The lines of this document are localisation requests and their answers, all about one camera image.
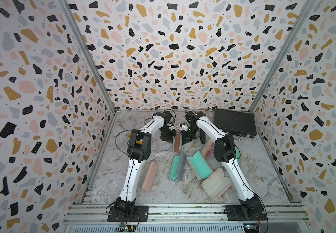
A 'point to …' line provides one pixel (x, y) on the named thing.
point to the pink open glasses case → (216, 184)
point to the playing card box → (177, 127)
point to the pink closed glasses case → (147, 177)
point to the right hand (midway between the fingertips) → (181, 143)
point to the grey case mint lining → (177, 167)
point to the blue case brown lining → (177, 142)
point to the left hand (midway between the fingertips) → (176, 141)
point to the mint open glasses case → (199, 165)
